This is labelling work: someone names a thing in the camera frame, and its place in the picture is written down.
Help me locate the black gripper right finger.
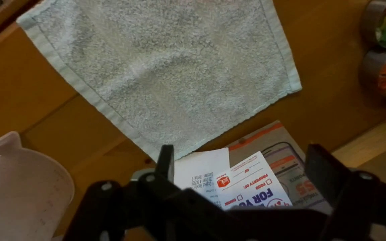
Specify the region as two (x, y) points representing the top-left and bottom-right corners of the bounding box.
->
(303, 144), (386, 241)

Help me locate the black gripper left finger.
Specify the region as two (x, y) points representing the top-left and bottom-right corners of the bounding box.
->
(63, 144), (258, 241)

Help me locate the light blue terry towel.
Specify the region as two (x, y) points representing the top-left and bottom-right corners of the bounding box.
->
(16, 0), (303, 161)

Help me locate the plywood back board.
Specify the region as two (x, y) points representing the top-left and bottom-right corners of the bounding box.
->
(331, 116), (386, 189)

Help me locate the white receipt paper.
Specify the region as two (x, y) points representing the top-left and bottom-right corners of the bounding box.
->
(173, 146), (232, 203)

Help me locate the brown paper bag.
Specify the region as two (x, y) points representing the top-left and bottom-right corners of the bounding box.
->
(225, 120), (335, 216)

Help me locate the white printed form paper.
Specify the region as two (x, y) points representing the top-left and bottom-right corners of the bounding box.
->
(192, 150), (294, 212)

